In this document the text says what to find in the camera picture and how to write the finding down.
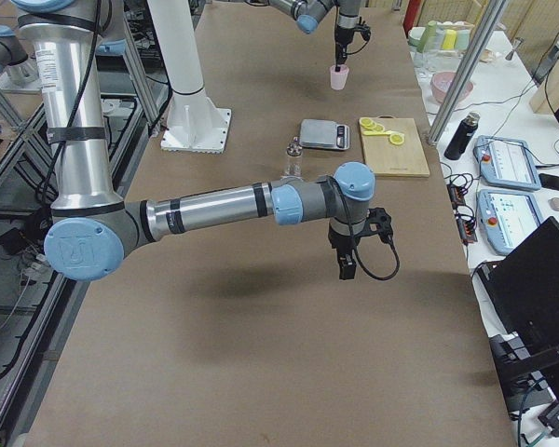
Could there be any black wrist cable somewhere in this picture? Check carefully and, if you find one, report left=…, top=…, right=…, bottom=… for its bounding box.
left=339, top=185, right=401, bottom=281

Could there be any black water bottle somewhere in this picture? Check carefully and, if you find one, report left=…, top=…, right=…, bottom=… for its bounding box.
left=443, top=112, right=480, bottom=160

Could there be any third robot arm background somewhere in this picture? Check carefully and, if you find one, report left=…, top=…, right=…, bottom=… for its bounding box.
left=0, top=25, right=40, bottom=91

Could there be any green cup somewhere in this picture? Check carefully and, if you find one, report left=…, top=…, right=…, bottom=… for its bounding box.
left=416, top=20, right=440, bottom=53

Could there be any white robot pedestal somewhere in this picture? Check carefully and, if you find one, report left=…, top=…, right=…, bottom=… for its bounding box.
left=148, top=0, right=232, bottom=154

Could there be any black monitor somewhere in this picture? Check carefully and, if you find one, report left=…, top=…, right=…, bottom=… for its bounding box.
left=479, top=217, right=559, bottom=401

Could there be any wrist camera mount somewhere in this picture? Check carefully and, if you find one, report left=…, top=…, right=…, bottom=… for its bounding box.
left=354, top=17, right=372, bottom=42
left=365, top=208, right=393, bottom=245

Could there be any pink bowl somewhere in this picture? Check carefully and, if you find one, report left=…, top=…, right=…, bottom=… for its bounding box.
left=430, top=71, right=474, bottom=103

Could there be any lemon slice near knife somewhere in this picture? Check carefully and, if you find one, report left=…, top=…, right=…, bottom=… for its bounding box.
left=389, top=132, right=405, bottom=145

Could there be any pink plastic cup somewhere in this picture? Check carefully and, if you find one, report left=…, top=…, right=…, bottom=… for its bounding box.
left=330, top=64, right=349, bottom=90

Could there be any bamboo cutting board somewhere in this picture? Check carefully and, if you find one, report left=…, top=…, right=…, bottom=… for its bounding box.
left=359, top=116, right=429, bottom=177

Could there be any yellow plastic knife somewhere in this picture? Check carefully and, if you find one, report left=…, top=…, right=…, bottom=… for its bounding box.
left=362, top=130, right=393, bottom=136

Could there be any red cylinder container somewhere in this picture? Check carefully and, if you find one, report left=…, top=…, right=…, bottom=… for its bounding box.
left=402, top=0, right=423, bottom=34

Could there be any aluminium frame post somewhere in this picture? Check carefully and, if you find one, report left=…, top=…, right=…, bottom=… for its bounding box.
left=427, top=0, right=509, bottom=146

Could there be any silver kitchen scale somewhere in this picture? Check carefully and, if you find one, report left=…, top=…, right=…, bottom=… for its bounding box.
left=299, top=119, right=350, bottom=151

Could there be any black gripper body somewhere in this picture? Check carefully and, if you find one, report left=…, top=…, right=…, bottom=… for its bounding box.
left=334, top=25, right=354, bottom=47
left=328, top=227, right=355, bottom=264

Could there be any blue teach pendant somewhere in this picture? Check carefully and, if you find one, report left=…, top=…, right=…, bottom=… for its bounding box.
left=477, top=189, right=544, bottom=256
left=473, top=135, right=541, bottom=191

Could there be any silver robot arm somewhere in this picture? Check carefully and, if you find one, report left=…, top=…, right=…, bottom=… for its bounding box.
left=268, top=0, right=361, bottom=73
left=10, top=1, right=378, bottom=281

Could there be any yellow cup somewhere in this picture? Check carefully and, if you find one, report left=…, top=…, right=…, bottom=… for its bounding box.
left=441, top=29, right=457, bottom=51

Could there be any far blue teach pendant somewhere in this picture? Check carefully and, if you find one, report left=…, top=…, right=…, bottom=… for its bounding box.
left=473, top=135, right=541, bottom=191

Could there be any near blue teach pendant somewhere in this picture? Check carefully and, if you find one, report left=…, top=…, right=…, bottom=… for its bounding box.
left=477, top=189, right=544, bottom=256

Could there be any black usb hub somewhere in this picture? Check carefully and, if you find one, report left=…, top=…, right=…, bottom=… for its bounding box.
left=447, top=183, right=477, bottom=246

